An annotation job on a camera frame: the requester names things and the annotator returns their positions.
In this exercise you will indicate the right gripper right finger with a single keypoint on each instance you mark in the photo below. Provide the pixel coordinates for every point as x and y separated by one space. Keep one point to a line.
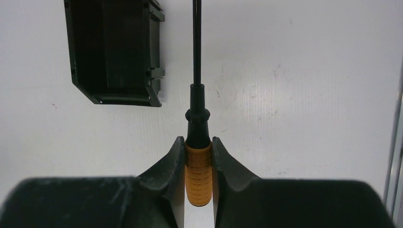
241 199

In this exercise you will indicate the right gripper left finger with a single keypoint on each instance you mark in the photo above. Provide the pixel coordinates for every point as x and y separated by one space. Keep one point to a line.
154 199

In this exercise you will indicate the orange black screwdriver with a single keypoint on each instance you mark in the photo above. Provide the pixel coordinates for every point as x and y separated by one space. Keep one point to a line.
198 170

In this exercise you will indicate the black plastic bin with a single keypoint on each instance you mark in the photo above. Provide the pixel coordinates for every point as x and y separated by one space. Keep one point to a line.
114 49

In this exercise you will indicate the aluminium frame rail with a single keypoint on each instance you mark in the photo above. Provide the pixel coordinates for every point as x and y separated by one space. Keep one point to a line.
394 180

